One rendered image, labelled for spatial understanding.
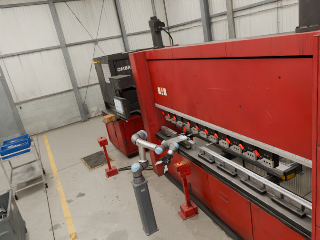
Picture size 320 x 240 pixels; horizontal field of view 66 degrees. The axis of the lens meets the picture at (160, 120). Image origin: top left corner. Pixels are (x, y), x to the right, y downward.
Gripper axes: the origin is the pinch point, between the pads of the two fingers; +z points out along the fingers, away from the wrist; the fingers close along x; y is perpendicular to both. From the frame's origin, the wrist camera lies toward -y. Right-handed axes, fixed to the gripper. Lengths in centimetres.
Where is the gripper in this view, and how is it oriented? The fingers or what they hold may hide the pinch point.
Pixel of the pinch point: (159, 169)
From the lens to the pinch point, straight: 274.7
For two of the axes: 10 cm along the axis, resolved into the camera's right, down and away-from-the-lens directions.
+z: -5.3, 7.5, -3.9
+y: 5.7, -0.2, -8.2
